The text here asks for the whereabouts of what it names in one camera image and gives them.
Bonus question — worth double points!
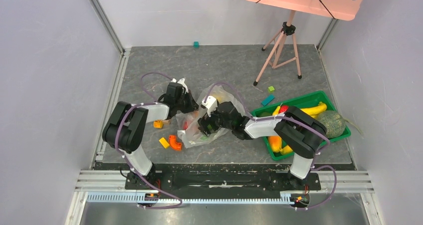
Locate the green plastic tray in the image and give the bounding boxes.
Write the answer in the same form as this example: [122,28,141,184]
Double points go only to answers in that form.
[252,90,351,161]

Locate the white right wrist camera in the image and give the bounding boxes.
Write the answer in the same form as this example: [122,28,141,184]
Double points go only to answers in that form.
[201,95,218,117]

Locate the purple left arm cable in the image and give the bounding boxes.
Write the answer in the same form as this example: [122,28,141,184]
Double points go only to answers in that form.
[114,72,183,210]

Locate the single yellow banana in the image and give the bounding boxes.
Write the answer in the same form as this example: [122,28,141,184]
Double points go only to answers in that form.
[272,105,281,116]

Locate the teal long toy block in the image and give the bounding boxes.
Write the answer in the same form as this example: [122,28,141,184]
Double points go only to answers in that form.
[261,94,275,106]

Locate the yellow banana bunch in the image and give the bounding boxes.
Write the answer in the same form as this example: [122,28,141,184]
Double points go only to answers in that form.
[300,102,327,117]

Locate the clear plastic bag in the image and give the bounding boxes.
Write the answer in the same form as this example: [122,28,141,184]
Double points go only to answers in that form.
[176,82,249,149]

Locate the yellow flat toy block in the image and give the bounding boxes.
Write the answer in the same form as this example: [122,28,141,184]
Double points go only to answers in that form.
[159,137,171,149]

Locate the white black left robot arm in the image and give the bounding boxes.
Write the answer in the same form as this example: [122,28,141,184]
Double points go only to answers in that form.
[102,78,199,189]

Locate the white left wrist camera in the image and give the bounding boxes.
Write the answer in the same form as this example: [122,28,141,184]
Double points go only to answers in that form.
[171,78,189,93]

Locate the red strawberry fruit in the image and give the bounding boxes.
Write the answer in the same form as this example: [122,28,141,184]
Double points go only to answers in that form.
[278,105,289,113]

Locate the lime green small cube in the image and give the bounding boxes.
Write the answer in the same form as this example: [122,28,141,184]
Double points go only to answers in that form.
[267,86,275,93]

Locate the orange curved toy piece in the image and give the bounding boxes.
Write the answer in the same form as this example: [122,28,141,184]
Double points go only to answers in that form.
[169,135,183,151]

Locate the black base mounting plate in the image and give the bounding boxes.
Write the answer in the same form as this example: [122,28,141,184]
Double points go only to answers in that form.
[146,164,321,191]

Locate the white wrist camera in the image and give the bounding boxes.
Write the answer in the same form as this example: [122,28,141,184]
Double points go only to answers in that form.
[171,78,189,93]
[201,95,218,117]

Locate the pink music stand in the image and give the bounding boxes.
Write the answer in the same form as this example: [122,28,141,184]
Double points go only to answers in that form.
[247,0,363,86]

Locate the netted green melon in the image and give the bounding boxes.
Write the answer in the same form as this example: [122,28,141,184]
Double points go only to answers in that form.
[317,110,346,139]

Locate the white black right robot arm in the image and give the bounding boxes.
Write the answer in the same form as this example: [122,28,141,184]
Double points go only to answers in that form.
[198,101,330,189]

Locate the orange fruit in bag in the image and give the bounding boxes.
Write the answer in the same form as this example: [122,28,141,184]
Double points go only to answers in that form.
[212,95,224,103]

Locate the orange yellow mango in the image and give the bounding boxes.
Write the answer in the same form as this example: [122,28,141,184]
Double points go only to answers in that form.
[267,136,282,153]

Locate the yellow square toy brick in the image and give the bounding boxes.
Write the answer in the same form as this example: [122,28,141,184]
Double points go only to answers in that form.
[153,120,164,129]

